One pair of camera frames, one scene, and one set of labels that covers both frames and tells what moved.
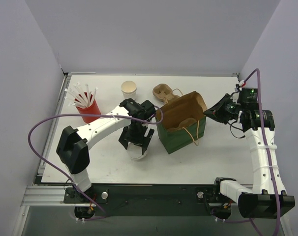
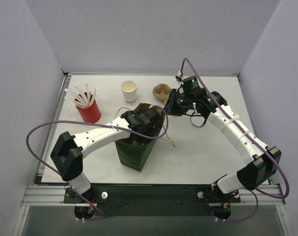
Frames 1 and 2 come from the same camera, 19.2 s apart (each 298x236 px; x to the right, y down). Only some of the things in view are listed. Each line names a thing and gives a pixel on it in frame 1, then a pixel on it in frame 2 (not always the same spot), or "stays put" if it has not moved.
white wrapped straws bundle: (79, 98) stays put
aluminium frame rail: (44, 195) stays put
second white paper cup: (129, 88) stays put
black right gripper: (223, 109) → (170, 103)
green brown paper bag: (182, 121) → (134, 152)
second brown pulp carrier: (164, 93) stays put
